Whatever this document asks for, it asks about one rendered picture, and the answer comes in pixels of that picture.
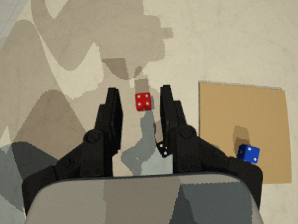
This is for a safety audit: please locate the tan flat mat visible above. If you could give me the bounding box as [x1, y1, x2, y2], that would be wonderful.
[199, 83, 292, 184]

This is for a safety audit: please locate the red die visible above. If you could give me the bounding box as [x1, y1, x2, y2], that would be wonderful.
[135, 92, 151, 111]

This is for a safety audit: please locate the black die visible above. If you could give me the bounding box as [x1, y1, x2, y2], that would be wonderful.
[156, 140, 171, 158]

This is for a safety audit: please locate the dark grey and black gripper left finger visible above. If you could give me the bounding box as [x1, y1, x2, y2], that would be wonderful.
[22, 87, 123, 217]

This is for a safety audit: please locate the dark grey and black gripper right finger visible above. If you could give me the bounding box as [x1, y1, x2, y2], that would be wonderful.
[160, 85, 263, 210]

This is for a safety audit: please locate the blue die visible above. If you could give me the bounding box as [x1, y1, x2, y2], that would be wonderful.
[237, 145, 260, 164]

